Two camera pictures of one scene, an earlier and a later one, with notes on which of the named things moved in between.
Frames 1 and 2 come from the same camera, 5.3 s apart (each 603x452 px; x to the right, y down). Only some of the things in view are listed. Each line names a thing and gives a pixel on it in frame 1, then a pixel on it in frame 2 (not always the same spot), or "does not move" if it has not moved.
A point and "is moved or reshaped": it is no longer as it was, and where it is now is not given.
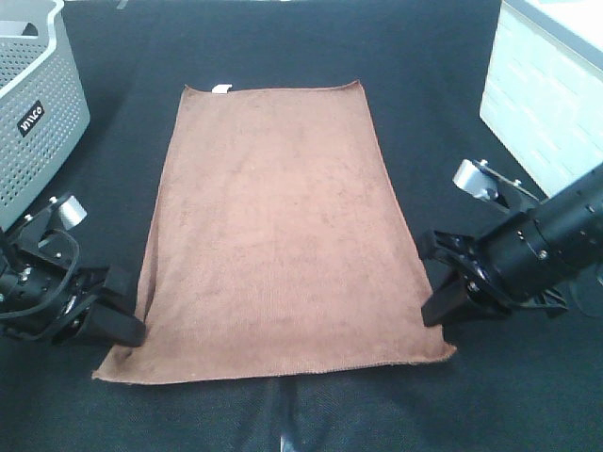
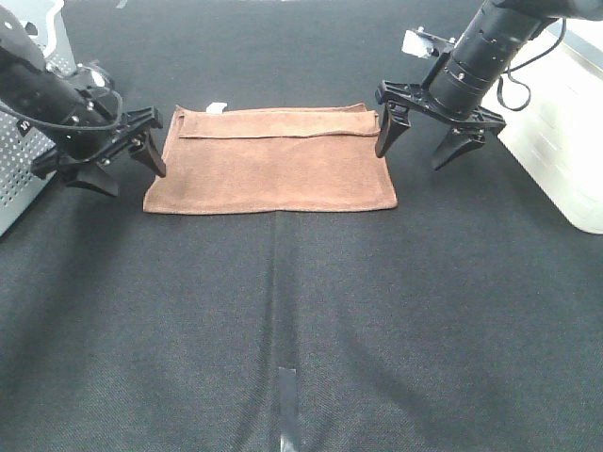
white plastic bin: (542, 104) does not move
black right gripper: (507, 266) -> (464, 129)
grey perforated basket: (43, 106) does not move
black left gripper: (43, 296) -> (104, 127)
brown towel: (275, 245) is moved or reshaped
